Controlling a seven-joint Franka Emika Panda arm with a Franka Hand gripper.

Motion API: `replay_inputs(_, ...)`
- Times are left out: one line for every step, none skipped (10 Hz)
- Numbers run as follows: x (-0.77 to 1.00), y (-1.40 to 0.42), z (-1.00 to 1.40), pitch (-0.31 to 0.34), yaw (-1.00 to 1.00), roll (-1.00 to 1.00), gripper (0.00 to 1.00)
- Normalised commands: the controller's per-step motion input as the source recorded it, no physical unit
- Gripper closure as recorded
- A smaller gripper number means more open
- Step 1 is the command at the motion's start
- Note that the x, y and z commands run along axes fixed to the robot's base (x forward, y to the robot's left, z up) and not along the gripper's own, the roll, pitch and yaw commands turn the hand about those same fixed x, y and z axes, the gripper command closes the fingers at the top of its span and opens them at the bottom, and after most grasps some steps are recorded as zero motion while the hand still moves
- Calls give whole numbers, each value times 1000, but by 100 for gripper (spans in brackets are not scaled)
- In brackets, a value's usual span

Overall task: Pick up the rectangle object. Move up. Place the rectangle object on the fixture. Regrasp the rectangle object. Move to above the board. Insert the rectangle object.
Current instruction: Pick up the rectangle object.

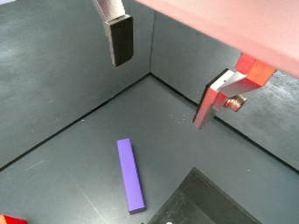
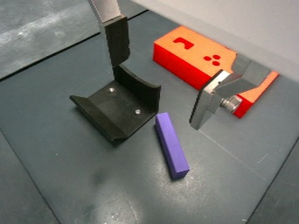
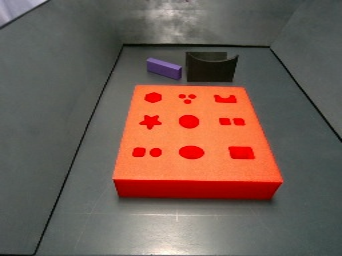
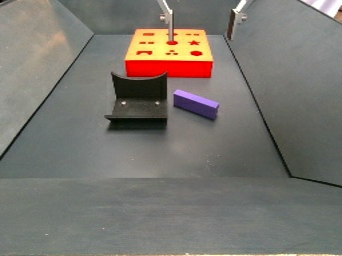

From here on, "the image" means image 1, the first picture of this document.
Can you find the purple rectangular block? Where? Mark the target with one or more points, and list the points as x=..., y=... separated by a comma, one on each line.
x=133, y=193

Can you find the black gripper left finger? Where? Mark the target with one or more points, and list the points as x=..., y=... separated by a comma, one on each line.
x=119, y=29

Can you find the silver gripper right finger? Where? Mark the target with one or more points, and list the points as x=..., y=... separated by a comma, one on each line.
x=223, y=91

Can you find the black curved fixture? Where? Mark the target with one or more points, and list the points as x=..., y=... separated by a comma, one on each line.
x=200, y=203

